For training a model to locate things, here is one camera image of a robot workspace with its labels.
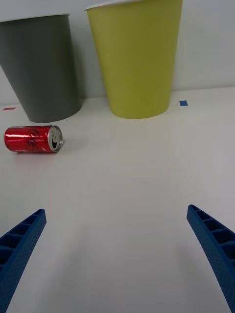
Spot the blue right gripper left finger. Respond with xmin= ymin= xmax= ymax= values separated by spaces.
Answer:
xmin=0 ymin=208 xmax=47 ymax=313

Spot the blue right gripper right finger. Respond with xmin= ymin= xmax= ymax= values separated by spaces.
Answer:
xmin=186 ymin=204 xmax=235 ymax=313

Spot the red drink can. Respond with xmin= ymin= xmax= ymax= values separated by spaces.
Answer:
xmin=3 ymin=125 xmax=64 ymax=154

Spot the yellow-green plastic waste bin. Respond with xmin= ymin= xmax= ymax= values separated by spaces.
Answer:
xmin=84 ymin=0 xmax=184 ymax=120

